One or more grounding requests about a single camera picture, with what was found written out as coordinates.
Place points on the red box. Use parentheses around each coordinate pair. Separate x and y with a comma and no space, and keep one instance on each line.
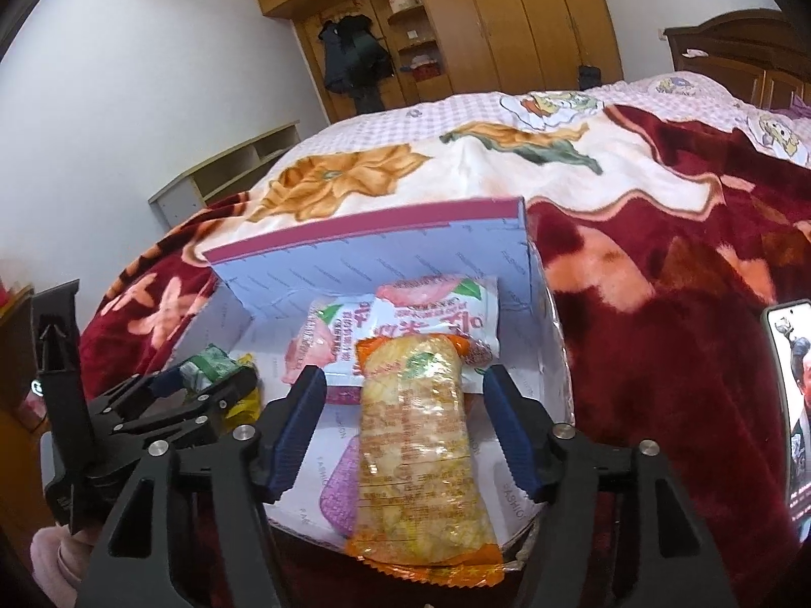
(426,69)

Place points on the pink cardboard box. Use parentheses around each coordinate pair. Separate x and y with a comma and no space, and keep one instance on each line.
(380,253)

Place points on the green snack packet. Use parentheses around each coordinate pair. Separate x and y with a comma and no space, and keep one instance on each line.
(203,370)

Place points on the dark green coat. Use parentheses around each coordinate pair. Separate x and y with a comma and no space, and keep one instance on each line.
(367,57)

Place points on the orange cracker packet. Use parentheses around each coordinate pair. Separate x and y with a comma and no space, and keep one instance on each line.
(418,456)

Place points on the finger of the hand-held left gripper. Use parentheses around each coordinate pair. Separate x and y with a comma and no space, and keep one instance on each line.
(168,381)
(215,399)

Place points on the black jacket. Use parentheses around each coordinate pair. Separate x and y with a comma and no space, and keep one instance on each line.
(332,57)

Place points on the purple tin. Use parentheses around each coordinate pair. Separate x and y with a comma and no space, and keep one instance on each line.
(342,494)

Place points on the black bag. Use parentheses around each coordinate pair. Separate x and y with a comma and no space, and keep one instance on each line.
(589,76)

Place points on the person's left forearm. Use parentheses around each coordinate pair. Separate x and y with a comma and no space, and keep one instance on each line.
(54,557)

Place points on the smartphone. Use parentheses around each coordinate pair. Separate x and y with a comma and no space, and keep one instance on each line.
(795,392)

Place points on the round white box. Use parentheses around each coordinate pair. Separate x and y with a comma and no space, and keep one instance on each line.
(403,1)

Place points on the low grey shelf unit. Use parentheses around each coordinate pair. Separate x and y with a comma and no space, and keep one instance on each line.
(184,202)

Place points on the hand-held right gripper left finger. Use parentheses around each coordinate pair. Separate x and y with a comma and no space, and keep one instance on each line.
(294,443)

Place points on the dark wooden headboard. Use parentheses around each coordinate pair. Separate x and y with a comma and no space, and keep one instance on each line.
(728,44)

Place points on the wooden wardrobe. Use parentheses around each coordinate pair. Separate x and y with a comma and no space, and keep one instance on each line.
(507,12)

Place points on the white cloth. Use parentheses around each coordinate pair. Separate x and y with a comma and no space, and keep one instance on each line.
(697,52)

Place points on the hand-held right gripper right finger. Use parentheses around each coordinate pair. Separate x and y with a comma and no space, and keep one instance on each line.
(516,443)

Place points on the red floral blanket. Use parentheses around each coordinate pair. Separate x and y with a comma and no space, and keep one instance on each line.
(633,329)

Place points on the yellow wooden cabinet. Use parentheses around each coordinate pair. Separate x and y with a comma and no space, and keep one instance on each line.
(16,456)

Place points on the pink checked cartoon bedsheet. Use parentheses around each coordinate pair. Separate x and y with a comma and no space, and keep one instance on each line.
(456,111)

